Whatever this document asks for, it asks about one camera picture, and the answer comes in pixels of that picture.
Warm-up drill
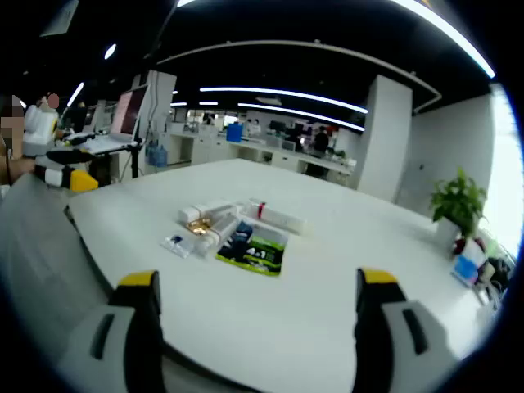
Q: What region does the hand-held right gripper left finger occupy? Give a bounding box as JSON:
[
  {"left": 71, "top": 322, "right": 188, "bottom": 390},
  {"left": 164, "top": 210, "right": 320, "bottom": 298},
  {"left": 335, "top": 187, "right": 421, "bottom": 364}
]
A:
[{"left": 56, "top": 269, "right": 167, "bottom": 393}]

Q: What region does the clear skincare sachet blue label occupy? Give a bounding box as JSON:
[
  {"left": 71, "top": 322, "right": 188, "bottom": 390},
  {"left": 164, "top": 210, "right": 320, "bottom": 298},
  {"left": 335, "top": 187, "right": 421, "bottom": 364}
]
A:
[{"left": 160, "top": 232, "right": 194, "bottom": 260}]

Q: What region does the small clear skincare bottle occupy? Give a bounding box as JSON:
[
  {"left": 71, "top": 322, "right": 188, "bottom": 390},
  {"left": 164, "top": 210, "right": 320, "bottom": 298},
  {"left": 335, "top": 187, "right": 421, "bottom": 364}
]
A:
[{"left": 192, "top": 236, "right": 219, "bottom": 258}]

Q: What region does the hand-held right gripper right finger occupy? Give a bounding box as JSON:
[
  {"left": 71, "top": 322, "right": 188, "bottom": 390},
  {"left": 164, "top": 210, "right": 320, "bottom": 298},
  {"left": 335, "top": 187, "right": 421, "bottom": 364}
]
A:
[{"left": 355, "top": 268, "right": 459, "bottom": 393}]

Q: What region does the green black skincare pouch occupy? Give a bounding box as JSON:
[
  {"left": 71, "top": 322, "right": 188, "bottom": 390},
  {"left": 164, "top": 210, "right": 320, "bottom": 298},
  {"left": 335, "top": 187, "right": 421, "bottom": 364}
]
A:
[{"left": 215, "top": 221, "right": 289, "bottom": 278}]

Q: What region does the black bundle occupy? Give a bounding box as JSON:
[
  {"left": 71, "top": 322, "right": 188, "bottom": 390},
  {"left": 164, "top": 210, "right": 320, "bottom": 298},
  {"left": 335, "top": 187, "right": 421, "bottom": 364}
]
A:
[{"left": 482, "top": 255, "right": 513, "bottom": 287}]

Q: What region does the computer monitor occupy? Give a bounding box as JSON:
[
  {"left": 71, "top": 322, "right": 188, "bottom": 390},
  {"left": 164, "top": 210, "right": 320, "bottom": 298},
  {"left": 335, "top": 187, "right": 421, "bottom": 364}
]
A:
[{"left": 109, "top": 84, "right": 150, "bottom": 143}]

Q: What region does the white skincare bottle clear cap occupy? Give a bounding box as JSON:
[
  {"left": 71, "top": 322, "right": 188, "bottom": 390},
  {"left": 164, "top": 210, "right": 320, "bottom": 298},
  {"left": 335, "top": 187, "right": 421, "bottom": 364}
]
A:
[{"left": 203, "top": 215, "right": 242, "bottom": 243}]

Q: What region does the long white counter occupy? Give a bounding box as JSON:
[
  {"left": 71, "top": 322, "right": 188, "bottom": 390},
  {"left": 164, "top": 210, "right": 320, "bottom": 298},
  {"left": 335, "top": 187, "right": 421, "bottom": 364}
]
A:
[{"left": 167, "top": 130, "right": 358, "bottom": 183}]

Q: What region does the tall white skincare tube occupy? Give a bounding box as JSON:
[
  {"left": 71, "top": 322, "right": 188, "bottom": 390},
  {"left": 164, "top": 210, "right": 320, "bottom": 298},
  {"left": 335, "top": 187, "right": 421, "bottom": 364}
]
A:
[{"left": 178, "top": 203, "right": 243, "bottom": 227}]

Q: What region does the long ceiling light strip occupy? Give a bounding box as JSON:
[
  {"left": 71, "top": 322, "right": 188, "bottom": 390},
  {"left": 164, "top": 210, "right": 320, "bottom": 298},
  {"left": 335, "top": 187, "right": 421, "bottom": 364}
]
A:
[
  {"left": 237, "top": 102, "right": 366, "bottom": 133},
  {"left": 199, "top": 85, "right": 369, "bottom": 115}
]

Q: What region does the green plant in white pot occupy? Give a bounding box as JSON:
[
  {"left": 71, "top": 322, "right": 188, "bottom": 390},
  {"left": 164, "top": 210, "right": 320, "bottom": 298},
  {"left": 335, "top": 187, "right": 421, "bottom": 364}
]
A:
[{"left": 428, "top": 167, "right": 488, "bottom": 247}]

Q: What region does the gold foil skincare sachet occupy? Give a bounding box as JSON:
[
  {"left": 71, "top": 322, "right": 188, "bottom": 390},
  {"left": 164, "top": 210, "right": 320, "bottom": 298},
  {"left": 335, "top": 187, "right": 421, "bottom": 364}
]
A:
[{"left": 184, "top": 219, "right": 215, "bottom": 237}]

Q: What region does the blue tissue box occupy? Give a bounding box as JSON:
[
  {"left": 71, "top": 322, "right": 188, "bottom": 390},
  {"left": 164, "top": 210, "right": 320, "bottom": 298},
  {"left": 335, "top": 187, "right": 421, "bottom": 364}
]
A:
[{"left": 449, "top": 245, "right": 488, "bottom": 287}]

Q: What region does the grey mesh office chair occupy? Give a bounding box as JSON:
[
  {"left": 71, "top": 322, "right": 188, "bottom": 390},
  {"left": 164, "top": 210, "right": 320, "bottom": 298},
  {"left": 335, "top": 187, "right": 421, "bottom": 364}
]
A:
[{"left": 0, "top": 174, "right": 118, "bottom": 369}]

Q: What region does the white monitor trolley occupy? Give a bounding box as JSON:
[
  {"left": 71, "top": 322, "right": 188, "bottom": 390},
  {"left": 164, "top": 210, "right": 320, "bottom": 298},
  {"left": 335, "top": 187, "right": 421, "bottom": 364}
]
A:
[{"left": 61, "top": 130, "right": 147, "bottom": 181}]

